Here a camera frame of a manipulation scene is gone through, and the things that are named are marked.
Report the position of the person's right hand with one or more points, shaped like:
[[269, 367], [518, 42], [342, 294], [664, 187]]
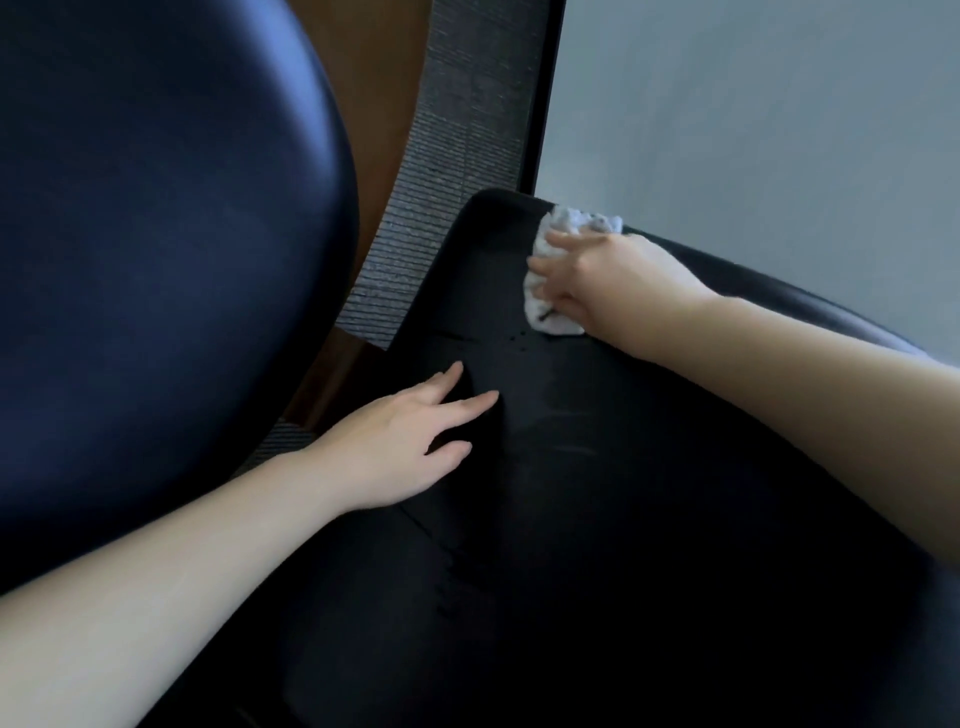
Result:
[[622, 285]]

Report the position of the person's left hand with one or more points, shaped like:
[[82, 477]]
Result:
[[382, 450]]

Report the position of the person's right thumb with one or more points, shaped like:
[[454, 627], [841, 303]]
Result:
[[566, 307]]

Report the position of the person's left thumb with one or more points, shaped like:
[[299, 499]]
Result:
[[448, 461]]

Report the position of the white cleaning cloth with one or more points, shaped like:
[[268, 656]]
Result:
[[537, 304]]

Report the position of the person's left forearm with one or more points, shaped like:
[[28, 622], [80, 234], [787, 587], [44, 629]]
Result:
[[150, 600]]

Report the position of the person's right forearm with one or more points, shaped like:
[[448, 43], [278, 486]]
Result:
[[825, 420]]

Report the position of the black chair seat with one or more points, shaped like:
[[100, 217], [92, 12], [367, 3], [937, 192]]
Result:
[[600, 540]]

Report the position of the grey striped rug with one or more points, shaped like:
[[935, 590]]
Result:
[[450, 165]]

